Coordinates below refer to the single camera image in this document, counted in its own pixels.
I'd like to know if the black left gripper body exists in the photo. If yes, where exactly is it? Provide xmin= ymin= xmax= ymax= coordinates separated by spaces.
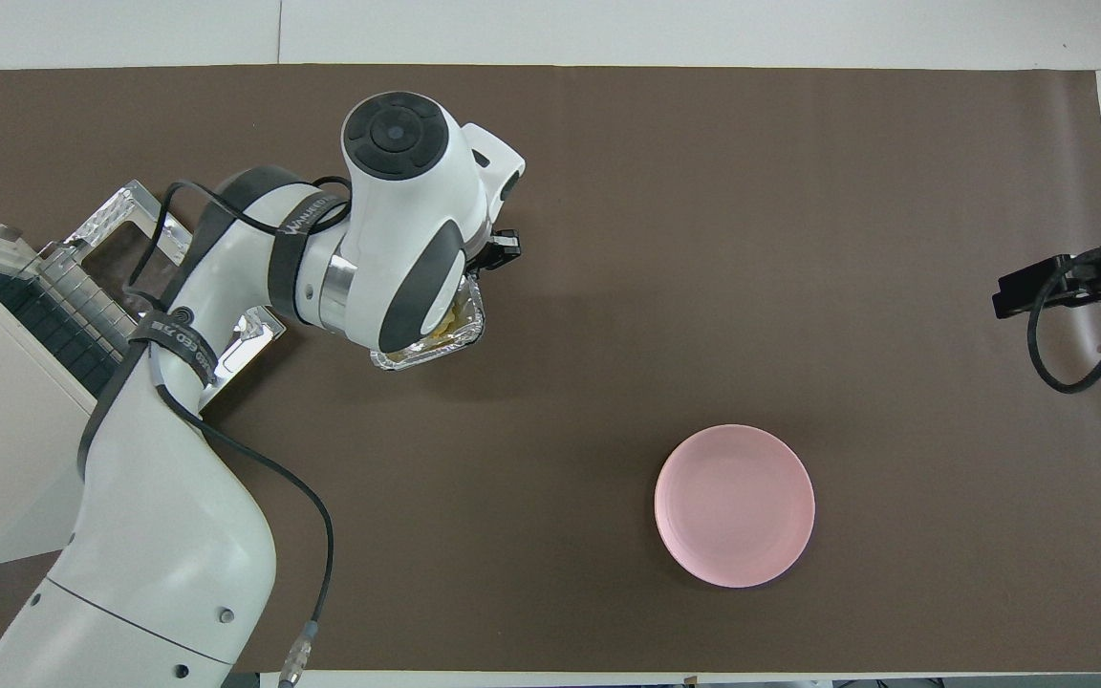
xmin=467 ymin=229 xmax=523 ymax=276

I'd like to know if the golden ridged bread loaf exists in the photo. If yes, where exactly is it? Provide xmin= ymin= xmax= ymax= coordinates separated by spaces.
xmin=412 ymin=294 xmax=477 ymax=347

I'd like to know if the aluminium foil tray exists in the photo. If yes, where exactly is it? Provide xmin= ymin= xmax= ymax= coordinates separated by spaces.
xmin=369 ymin=272 xmax=486 ymax=372

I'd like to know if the brown table mat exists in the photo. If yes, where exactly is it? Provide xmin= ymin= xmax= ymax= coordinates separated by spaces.
xmin=0 ymin=65 xmax=1101 ymax=673

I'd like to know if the pink round plate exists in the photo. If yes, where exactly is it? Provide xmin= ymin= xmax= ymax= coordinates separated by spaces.
xmin=654 ymin=424 xmax=815 ymax=589

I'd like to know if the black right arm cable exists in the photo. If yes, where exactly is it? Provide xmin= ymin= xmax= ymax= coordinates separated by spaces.
xmin=1028 ymin=250 xmax=1101 ymax=395

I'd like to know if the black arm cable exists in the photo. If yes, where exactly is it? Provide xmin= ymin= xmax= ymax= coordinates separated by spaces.
xmin=125 ymin=177 xmax=356 ymax=688
xmin=1028 ymin=250 xmax=1101 ymax=395

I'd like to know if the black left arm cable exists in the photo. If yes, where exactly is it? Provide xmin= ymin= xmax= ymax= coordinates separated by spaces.
xmin=125 ymin=177 xmax=356 ymax=688

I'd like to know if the glass oven door silver frame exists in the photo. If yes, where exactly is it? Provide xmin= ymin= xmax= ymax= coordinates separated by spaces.
xmin=63 ymin=180 xmax=286 ymax=412

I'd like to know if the oven wire rack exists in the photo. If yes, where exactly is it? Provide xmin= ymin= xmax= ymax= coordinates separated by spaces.
xmin=20 ymin=244 xmax=145 ymax=378

